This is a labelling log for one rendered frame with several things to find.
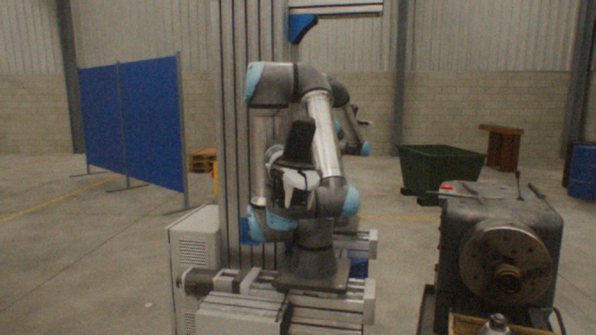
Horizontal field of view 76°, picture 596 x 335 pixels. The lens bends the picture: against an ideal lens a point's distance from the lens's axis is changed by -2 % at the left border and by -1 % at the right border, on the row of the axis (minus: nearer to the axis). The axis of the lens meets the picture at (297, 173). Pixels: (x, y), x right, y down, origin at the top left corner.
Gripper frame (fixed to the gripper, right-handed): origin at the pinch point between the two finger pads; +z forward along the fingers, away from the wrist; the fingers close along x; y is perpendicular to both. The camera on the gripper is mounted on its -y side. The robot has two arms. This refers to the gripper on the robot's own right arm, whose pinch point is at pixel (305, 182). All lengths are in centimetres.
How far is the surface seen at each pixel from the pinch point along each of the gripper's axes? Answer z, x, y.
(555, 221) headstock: -68, -116, 19
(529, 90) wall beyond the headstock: -929, -794, -138
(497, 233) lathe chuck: -65, -89, 25
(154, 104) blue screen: -594, 136, 19
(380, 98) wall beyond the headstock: -1022, -400, -58
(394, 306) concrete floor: -218, -136, 142
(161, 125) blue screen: -579, 120, 50
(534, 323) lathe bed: -58, -108, 57
